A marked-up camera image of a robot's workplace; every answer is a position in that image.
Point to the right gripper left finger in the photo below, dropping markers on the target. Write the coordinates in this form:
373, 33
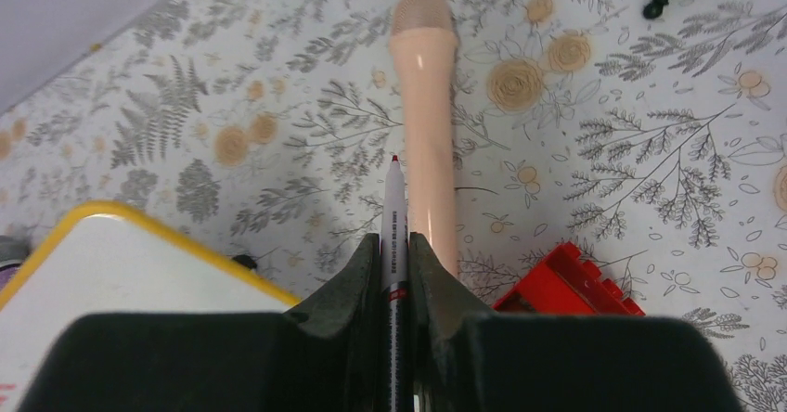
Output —
320, 355

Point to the red small box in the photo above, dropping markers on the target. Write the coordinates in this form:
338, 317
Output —
563, 283

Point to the pink cylinder microphone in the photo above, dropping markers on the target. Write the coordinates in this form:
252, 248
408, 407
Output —
423, 48

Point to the floral table mat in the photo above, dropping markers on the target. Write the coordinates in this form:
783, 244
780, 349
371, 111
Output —
265, 127

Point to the yellow framed whiteboard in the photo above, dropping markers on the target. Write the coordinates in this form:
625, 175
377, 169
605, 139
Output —
106, 257

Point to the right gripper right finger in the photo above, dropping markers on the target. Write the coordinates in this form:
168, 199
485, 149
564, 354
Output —
471, 358

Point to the purple glitter microphone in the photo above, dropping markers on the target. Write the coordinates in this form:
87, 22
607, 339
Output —
13, 253

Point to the red whiteboard marker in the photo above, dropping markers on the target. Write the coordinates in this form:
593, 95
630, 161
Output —
396, 380

